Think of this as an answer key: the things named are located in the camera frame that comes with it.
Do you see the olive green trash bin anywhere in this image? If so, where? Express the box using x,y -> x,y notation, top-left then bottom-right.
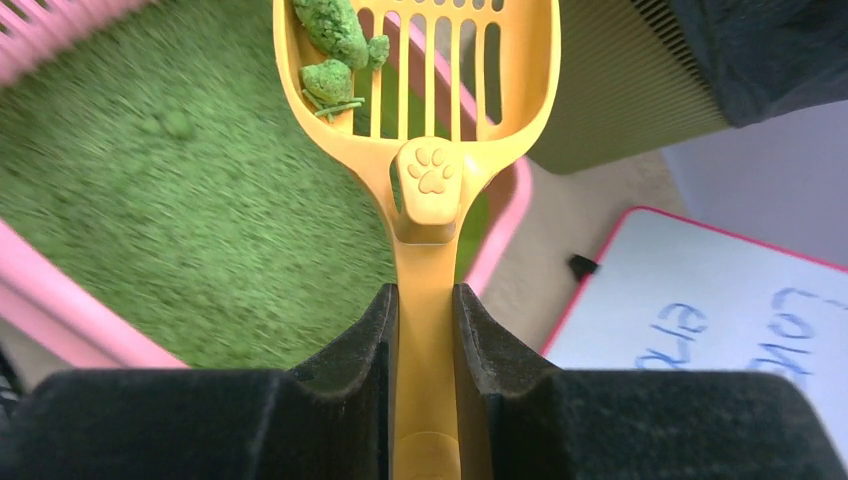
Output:
529,1 -> 729,175

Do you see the pink and green litter box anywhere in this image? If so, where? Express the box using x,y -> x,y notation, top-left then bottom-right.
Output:
1,1 -> 533,368

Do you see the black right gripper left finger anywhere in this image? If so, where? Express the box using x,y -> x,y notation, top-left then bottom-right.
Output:
1,284 -> 398,479

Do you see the black trash bag liner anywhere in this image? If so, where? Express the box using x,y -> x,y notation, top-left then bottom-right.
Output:
669,0 -> 847,128

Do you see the pink framed whiteboard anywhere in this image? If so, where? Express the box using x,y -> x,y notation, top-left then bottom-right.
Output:
542,207 -> 847,457

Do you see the green cat litter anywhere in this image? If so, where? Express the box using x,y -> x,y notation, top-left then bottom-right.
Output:
0,0 -> 492,370

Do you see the green litter clump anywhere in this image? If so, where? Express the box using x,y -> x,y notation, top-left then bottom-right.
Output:
293,0 -> 390,123

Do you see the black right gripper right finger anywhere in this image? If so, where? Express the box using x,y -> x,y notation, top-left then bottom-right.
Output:
453,284 -> 847,479

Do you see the yellow litter scoop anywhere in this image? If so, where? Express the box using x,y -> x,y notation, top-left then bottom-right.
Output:
273,1 -> 561,479

